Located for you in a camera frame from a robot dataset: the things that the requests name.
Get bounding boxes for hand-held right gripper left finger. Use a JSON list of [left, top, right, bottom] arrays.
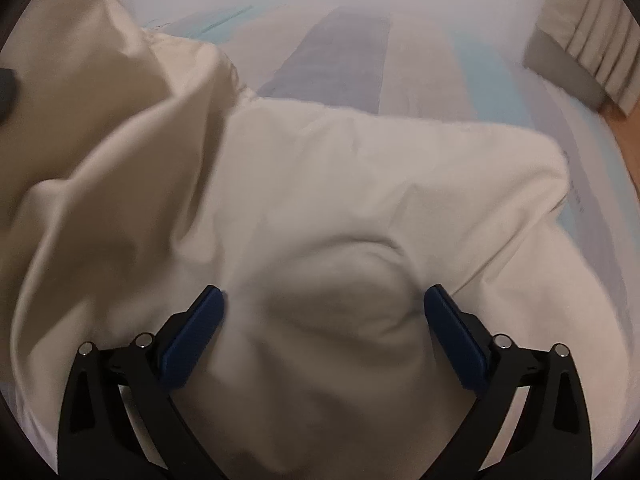
[[57, 285, 227, 480]]

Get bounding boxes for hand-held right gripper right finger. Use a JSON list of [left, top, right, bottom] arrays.
[[423, 284, 594, 480]]

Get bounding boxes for pastel striped bed sheet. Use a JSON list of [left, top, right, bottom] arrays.
[[100, 2, 637, 361]]

